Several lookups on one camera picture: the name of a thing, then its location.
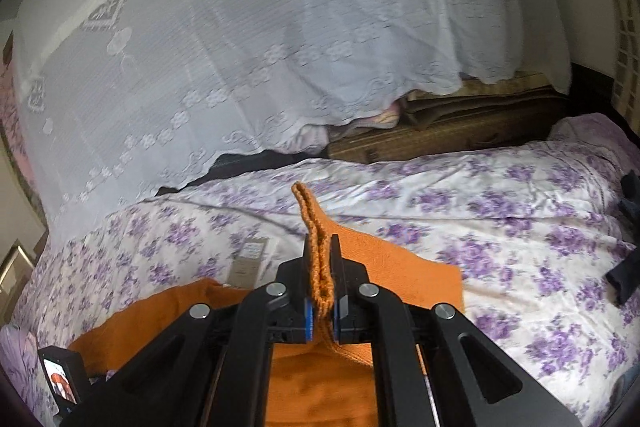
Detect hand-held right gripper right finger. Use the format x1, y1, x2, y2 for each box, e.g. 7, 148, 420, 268
332, 233, 585, 427

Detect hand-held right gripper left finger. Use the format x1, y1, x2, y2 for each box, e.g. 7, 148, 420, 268
61, 233, 316, 427

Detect orange knit sweater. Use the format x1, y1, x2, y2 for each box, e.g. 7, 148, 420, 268
67, 182, 467, 427

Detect cardboard clothing tag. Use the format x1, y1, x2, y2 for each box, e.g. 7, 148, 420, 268
226, 237, 269, 292

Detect beige cabinet door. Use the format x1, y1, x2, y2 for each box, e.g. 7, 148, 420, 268
0, 242, 38, 295

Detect purple floral bedsheet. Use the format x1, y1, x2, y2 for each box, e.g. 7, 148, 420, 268
0, 113, 640, 427

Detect pink cloth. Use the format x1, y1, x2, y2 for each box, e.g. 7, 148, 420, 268
352, 101, 402, 130

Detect brown folded blankets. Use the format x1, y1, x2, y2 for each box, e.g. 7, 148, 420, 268
327, 74, 571, 164

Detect dark cloth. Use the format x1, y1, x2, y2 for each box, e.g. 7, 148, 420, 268
605, 169, 640, 307

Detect white lace curtain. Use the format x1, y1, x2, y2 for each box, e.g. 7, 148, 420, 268
11, 0, 573, 248

